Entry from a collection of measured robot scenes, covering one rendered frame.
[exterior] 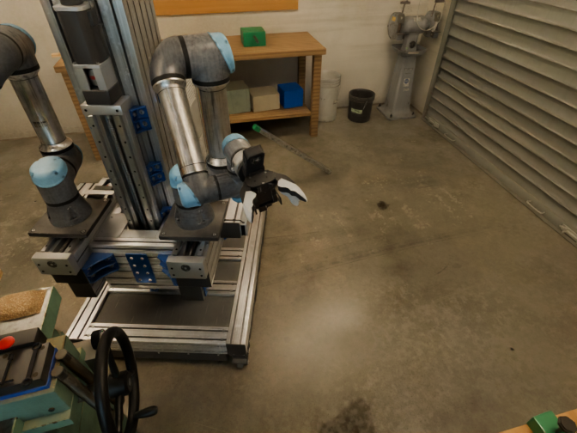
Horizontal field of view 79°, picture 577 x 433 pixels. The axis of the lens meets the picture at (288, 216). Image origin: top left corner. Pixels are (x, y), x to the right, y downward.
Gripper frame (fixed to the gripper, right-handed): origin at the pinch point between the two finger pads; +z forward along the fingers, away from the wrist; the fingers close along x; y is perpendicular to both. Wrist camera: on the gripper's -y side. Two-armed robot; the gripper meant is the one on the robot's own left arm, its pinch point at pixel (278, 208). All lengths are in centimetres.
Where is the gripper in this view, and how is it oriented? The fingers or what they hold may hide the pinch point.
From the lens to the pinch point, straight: 76.4
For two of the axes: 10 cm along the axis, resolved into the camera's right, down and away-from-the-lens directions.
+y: 1.2, 7.2, 6.8
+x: -9.1, 3.6, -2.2
